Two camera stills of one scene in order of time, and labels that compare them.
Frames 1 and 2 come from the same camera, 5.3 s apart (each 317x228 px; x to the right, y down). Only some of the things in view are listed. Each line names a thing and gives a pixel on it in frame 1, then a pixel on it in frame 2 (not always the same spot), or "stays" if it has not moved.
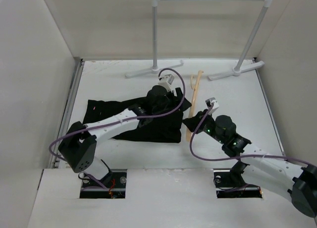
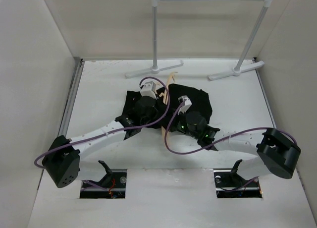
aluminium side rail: (66, 118) stays
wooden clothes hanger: (188, 134) -> (165, 91)
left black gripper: (178, 95) -> (156, 116)
